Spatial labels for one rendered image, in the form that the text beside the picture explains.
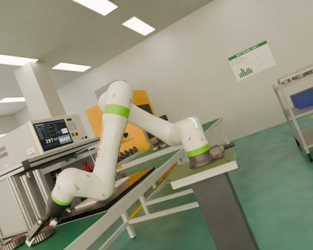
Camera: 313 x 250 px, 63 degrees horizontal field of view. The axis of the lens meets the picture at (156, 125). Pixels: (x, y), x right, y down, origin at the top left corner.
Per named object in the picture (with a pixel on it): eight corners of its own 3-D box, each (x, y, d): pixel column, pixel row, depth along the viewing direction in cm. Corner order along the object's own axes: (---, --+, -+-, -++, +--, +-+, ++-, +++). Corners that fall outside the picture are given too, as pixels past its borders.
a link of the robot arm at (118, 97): (129, 90, 129) (106, 82, 124) (139, 81, 118) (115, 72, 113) (122, 124, 124) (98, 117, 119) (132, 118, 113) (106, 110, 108)
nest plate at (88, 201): (111, 191, 148) (110, 189, 148) (96, 202, 134) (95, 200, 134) (91, 198, 154) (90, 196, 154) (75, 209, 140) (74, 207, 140)
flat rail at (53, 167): (105, 149, 187) (103, 145, 187) (39, 176, 130) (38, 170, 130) (104, 149, 188) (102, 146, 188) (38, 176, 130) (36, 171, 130)
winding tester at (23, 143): (90, 139, 181) (79, 113, 182) (43, 154, 141) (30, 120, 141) (51, 156, 196) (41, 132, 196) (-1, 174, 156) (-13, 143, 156)
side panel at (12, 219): (37, 230, 136) (14, 174, 136) (33, 233, 133) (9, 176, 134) (4, 240, 146) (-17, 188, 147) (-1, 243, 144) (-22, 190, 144)
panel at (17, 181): (103, 184, 195) (88, 148, 195) (34, 227, 134) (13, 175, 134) (101, 184, 195) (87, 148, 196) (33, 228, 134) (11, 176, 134)
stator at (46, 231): (59, 229, 116) (56, 222, 116) (39, 244, 106) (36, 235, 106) (44, 233, 121) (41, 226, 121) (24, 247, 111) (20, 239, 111)
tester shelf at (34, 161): (104, 141, 191) (101, 135, 191) (30, 167, 127) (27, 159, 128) (61, 159, 207) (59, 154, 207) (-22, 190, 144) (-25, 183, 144)
